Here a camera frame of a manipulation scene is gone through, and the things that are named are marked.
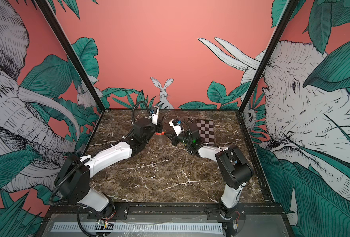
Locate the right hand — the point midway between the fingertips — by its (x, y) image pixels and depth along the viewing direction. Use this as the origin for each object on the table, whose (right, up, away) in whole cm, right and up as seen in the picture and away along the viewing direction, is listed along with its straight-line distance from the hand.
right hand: (164, 132), depth 85 cm
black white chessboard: (+29, 0, +26) cm, 39 cm away
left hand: (-2, +11, -4) cm, 12 cm away
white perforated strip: (-10, -46, -15) cm, 49 cm away
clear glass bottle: (-3, -6, +12) cm, 14 cm away
